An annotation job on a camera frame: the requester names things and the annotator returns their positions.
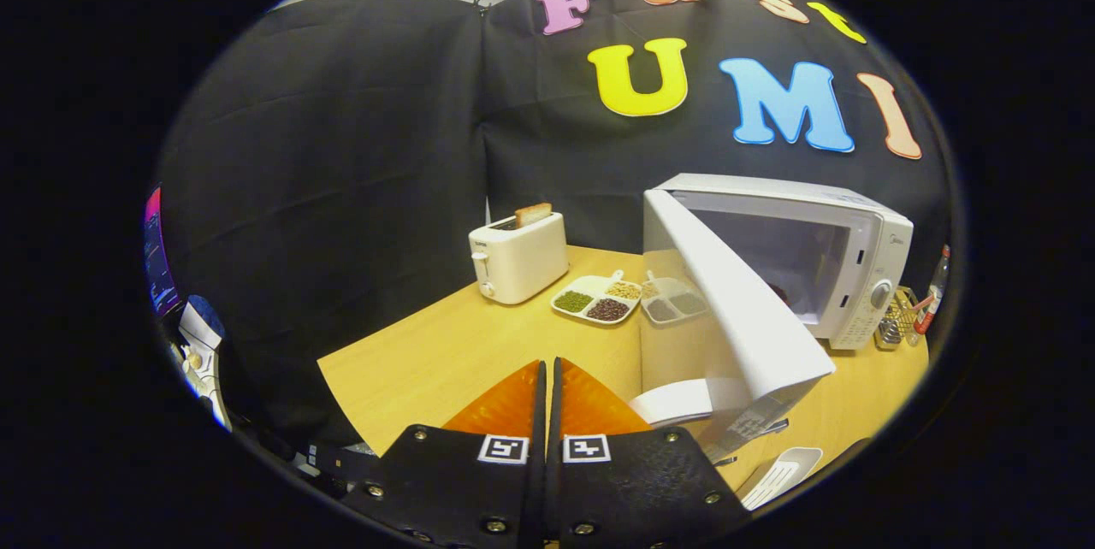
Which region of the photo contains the small white ribbed tray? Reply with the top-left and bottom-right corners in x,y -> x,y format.
740,446 -> 824,511

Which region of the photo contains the clear plastic water bottle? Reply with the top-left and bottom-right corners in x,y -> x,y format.
914,245 -> 952,336

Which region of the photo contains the white toaster oven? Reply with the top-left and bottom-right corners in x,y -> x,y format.
629,173 -> 914,464

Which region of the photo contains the white divided bean dish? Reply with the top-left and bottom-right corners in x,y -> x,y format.
551,269 -> 644,326

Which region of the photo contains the colourful screen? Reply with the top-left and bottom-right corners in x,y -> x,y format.
144,186 -> 182,319

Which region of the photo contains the white and blue equipment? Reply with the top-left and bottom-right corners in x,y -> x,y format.
175,295 -> 234,432

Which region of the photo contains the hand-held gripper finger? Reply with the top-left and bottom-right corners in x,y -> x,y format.
547,357 -> 754,549
342,358 -> 548,549

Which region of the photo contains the white bread toaster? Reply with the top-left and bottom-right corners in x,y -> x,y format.
469,211 -> 570,305

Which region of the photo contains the metal wire basket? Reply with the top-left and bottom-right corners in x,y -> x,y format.
874,286 -> 923,351

